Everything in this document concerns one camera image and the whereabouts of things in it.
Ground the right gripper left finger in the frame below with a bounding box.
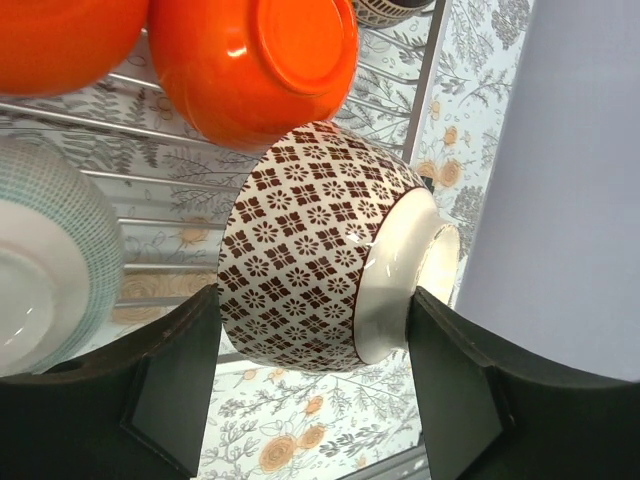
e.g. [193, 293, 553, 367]
[1, 285, 221, 479]

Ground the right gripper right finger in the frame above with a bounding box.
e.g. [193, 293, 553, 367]
[408, 288, 639, 479]

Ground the light teal bowl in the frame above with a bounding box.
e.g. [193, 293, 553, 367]
[1, 137, 124, 376]

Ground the brown floral pattern bowl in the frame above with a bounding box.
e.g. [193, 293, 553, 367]
[217, 121, 461, 372]

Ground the orange bowl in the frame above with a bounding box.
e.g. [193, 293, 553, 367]
[147, 0, 359, 152]
[1, 0, 149, 96]

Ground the metal dish rack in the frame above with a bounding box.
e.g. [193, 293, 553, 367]
[1, 1, 451, 349]

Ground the black gold rimmed bowl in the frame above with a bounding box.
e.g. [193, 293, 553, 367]
[352, 0, 433, 28]

